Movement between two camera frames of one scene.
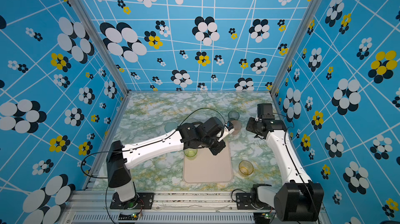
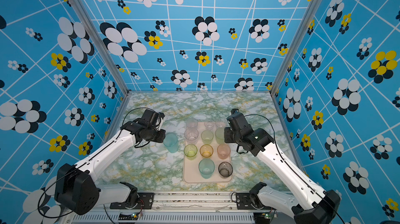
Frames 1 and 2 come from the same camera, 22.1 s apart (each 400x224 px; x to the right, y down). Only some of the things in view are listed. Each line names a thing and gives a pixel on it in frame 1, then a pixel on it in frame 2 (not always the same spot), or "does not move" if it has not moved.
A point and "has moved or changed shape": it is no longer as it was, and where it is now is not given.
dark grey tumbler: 234,114 has moved or changed shape
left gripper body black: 215,144 → 156,135
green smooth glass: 190,153 does not move
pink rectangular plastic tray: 207,168 does not move
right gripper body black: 253,125 → 230,137
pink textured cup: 237,126 has moved or changed shape
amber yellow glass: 246,167 → 206,150
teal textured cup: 171,126 → 206,168
